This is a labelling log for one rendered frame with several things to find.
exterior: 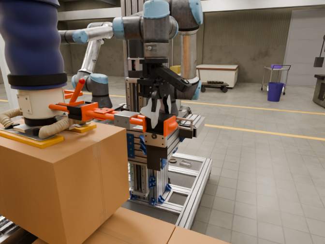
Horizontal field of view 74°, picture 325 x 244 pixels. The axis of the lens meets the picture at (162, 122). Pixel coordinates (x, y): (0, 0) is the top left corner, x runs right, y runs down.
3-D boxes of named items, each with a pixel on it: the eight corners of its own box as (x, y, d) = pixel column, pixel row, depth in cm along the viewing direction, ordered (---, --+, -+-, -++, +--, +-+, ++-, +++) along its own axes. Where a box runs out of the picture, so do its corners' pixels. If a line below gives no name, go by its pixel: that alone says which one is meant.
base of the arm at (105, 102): (99, 104, 165) (98, 91, 162) (116, 105, 159) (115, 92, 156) (85, 108, 151) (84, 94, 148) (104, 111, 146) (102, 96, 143)
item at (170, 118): (142, 132, 70) (142, 117, 69) (154, 126, 77) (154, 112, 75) (165, 137, 67) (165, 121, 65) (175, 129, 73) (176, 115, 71)
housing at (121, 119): (113, 126, 77) (112, 114, 76) (125, 121, 83) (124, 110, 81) (129, 129, 74) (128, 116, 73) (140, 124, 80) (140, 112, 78)
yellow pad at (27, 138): (-7, 134, 97) (-9, 123, 96) (16, 127, 106) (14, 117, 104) (42, 149, 82) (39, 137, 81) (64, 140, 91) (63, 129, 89)
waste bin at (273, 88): (282, 102, 613) (286, 83, 596) (266, 101, 628) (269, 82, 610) (280, 99, 654) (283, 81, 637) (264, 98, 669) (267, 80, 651)
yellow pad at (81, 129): (34, 122, 113) (32, 113, 112) (51, 117, 122) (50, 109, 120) (81, 133, 98) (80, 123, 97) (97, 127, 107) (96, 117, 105)
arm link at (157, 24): (173, 4, 65) (166, -3, 57) (172, 43, 68) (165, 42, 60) (148, 6, 67) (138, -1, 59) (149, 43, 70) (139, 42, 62)
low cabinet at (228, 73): (237, 82, 997) (239, 65, 972) (233, 89, 816) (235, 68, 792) (201, 80, 1054) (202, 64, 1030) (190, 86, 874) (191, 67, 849)
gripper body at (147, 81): (149, 94, 75) (148, 57, 72) (171, 96, 72) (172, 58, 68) (137, 98, 69) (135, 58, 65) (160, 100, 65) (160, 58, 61)
